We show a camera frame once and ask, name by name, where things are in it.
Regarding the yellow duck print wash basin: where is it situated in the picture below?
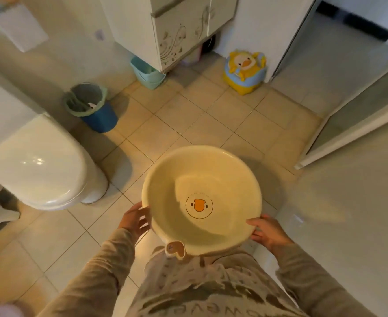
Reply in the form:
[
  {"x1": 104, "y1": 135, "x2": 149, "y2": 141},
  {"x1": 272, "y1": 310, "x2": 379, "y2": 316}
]
[{"x1": 141, "y1": 145, "x2": 263, "y2": 260}]

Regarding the person's right hand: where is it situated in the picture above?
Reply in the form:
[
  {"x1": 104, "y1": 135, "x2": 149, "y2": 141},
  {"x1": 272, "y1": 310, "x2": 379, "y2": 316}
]
[{"x1": 246, "y1": 214, "x2": 294, "y2": 254}]

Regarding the blue trash bin with liner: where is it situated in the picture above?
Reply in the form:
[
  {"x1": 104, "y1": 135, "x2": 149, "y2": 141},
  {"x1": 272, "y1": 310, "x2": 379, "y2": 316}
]
[{"x1": 63, "y1": 82, "x2": 119, "y2": 134}]

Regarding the white door frame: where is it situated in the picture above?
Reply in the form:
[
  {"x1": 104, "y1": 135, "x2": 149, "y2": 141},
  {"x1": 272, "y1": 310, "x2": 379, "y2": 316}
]
[{"x1": 269, "y1": 0, "x2": 388, "y2": 170}]

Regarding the yellow duck child potty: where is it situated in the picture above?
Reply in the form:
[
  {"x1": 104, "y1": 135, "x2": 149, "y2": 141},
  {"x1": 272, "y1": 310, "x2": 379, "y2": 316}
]
[{"x1": 222, "y1": 49, "x2": 268, "y2": 96}]

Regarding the person's patterned beige top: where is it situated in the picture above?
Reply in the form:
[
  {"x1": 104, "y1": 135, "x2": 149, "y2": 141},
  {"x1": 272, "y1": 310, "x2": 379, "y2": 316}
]
[{"x1": 125, "y1": 246, "x2": 308, "y2": 317}]

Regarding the person's right forearm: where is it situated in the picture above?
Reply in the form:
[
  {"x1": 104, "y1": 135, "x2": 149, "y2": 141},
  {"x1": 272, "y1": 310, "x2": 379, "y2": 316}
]
[{"x1": 275, "y1": 242, "x2": 378, "y2": 317}]

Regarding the white toilet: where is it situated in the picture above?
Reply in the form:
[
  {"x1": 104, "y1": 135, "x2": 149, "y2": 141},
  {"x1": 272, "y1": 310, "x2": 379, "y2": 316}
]
[{"x1": 0, "y1": 61, "x2": 109, "y2": 212}]

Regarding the person's left hand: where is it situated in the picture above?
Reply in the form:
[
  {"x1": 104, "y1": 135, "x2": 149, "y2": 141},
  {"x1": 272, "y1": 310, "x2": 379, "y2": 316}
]
[{"x1": 117, "y1": 201, "x2": 152, "y2": 244}]

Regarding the person's left forearm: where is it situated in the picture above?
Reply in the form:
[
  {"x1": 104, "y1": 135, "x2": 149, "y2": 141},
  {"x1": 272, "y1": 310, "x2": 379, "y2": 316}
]
[{"x1": 37, "y1": 228, "x2": 136, "y2": 317}]

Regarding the light teal plastic bin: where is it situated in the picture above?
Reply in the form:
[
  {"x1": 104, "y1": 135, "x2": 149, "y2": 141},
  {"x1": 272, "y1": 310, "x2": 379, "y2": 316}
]
[{"x1": 130, "y1": 56, "x2": 167, "y2": 90}]

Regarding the white floral vanity cabinet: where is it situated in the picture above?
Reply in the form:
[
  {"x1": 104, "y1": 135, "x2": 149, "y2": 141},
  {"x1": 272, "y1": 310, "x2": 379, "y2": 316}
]
[{"x1": 99, "y1": 0, "x2": 240, "y2": 74}]

